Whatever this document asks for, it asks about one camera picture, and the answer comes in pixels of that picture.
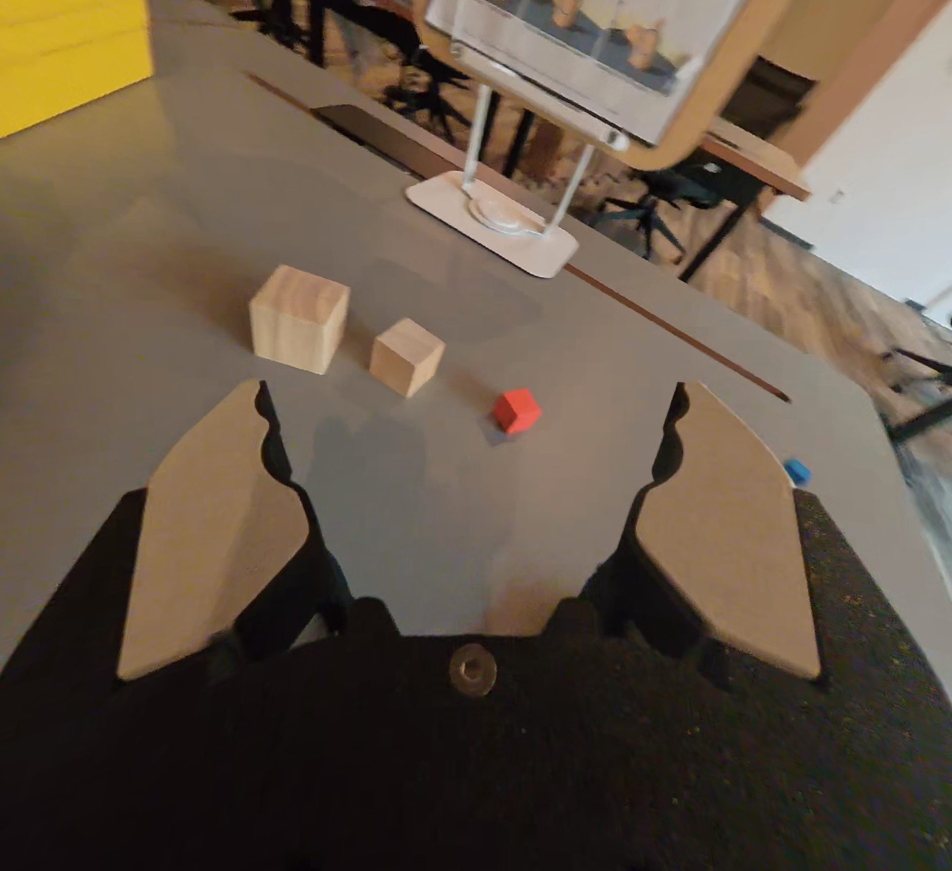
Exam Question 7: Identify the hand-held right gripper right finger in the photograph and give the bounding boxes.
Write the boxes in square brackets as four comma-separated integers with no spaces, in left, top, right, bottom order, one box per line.
[588,377,824,683]

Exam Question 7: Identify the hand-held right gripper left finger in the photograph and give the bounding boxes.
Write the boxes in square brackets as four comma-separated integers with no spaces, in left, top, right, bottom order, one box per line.
[115,377,355,683]

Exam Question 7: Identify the large wooden cube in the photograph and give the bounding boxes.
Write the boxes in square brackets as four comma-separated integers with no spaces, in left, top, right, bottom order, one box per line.
[249,264,352,375]

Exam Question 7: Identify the small red cube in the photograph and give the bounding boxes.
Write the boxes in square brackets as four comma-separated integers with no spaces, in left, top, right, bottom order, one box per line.
[494,389,542,436]

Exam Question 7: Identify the medium wooden cube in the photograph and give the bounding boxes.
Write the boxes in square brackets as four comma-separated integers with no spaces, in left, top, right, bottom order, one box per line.
[369,318,447,397]

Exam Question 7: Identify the black office chair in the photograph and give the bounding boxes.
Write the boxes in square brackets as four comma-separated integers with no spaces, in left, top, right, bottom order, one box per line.
[595,61,812,262]
[886,343,952,443]

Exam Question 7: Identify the long wooden office table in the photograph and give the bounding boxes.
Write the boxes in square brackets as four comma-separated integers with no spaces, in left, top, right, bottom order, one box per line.
[238,0,812,280]

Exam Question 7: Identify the white instruction sheet stand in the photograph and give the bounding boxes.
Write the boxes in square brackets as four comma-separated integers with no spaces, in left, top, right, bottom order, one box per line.
[414,0,841,170]

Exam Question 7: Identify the yellow plastic bin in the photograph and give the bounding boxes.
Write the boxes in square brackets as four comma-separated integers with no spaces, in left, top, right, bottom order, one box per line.
[0,0,154,140]

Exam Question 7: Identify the printed instruction sheet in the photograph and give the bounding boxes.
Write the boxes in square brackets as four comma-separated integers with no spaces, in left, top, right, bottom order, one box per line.
[427,0,789,143]

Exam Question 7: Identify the black cable slot lid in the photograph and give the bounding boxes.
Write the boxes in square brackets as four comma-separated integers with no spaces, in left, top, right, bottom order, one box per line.
[313,104,455,185]

